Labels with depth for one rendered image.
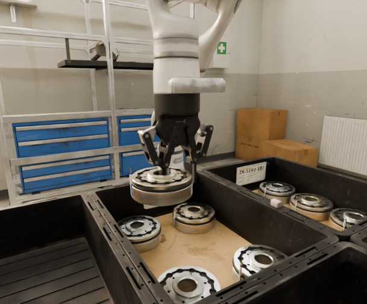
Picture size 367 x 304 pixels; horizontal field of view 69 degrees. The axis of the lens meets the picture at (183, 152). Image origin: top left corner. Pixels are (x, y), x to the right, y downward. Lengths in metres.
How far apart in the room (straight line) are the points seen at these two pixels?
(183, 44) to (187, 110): 0.09
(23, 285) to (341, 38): 3.77
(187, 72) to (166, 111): 0.07
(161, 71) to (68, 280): 0.39
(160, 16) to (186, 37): 0.05
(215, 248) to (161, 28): 0.43
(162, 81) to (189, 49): 0.06
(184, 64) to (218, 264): 0.36
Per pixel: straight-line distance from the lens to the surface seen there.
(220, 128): 4.18
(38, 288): 0.56
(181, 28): 0.42
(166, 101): 0.41
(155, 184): 0.42
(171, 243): 0.60
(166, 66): 0.41
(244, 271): 0.49
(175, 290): 0.44
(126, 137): 2.52
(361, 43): 3.77
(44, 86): 3.20
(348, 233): 0.51
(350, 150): 3.66
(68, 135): 2.39
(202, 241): 0.61
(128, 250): 0.41
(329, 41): 3.96
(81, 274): 0.56
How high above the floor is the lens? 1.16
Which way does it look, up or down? 14 degrees down
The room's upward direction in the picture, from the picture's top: straight up
